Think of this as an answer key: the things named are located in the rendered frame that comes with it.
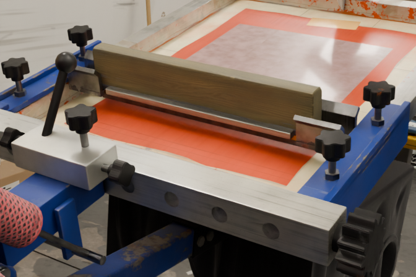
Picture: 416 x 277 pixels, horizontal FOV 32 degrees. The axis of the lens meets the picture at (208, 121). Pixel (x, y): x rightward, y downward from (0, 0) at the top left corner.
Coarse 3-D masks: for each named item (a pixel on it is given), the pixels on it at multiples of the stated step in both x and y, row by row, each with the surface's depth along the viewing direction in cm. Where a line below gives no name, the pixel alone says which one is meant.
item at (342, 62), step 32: (320, 32) 150; (352, 32) 149; (384, 32) 148; (288, 64) 137; (320, 64) 136; (352, 64) 135; (384, 64) 134; (352, 96) 124; (224, 128) 117; (224, 160) 108; (256, 160) 108; (288, 160) 107
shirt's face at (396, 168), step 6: (396, 162) 154; (402, 162) 154; (390, 168) 149; (396, 168) 150; (402, 168) 150; (408, 168) 150; (384, 174) 145; (390, 174) 145; (396, 174) 146; (384, 180) 142; (390, 180) 142; (378, 186) 138; (372, 192) 134; (366, 198) 131; (360, 204) 128
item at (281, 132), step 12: (120, 96) 122; (132, 96) 120; (144, 96) 119; (168, 108) 117; (180, 108) 116; (192, 108) 115; (204, 108) 114; (216, 120) 112; (228, 120) 111; (240, 120) 110; (252, 120) 110; (264, 132) 108; (276, 132) 107; (288, 132) 106
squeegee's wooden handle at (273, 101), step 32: (96, 64) 124; (128, 64) 119; (160, 64) 116; (192, 64) 114; (160, 96) 119; (192, 96) 115; (224, 96) 111; (256, 96) 108; (288, 96) 105; (320, 96) 105; (288, 128) 107
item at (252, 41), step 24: (240, 24) 157; (264, 24) 156; (288, 24) 155; (192, 48) 147; (216, 48) 146; (240, 48) 145; (264, 48) 144; (288, 48) 144; (264, 72) 134; (120, 120) 121; (144, 120) 121; (168, 120) 120; (192, 120) 120; (144, 144) 114; (168, 144) 113
